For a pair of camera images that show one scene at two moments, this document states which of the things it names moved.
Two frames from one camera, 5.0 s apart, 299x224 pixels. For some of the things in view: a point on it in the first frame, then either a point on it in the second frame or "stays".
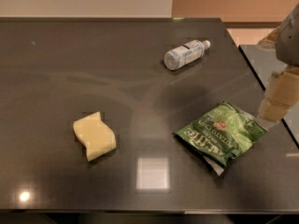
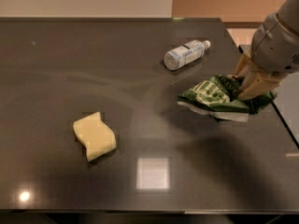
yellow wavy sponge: (94, 134) stays
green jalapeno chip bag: (221, 134) to (218, 97)
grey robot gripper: (289, 44) to (273, 49)
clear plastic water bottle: (186, 53) stays
